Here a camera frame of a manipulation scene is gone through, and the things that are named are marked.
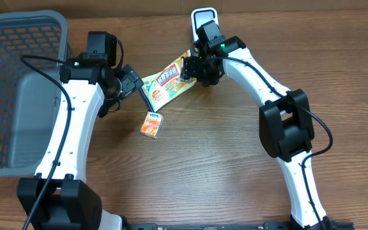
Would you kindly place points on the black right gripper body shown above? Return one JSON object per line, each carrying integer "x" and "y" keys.
{"x": 198, "y": 68}

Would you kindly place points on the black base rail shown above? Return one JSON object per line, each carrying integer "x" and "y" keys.
{"x": 265, "y": 226}

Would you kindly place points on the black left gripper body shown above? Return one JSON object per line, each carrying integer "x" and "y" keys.
{"x": 130, "y": 82}

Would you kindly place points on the orange white tissue pack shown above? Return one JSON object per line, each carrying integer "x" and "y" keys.
{"x": 152, "y": 124}

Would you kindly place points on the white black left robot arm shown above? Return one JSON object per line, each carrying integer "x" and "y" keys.
{"x": 57, "y": 196}

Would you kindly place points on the white barcode scanner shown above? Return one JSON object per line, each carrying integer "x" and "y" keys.
{"x": 199, "y": 17}

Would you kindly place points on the grey plastic shopping basket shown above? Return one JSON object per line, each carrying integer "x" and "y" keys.
{"x": 29, "y": 102}

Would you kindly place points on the yellow snack bag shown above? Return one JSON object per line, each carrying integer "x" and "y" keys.
{"x": 161, "y": 88}

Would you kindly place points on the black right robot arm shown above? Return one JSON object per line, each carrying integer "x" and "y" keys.
{"x": 285, "y": 120}

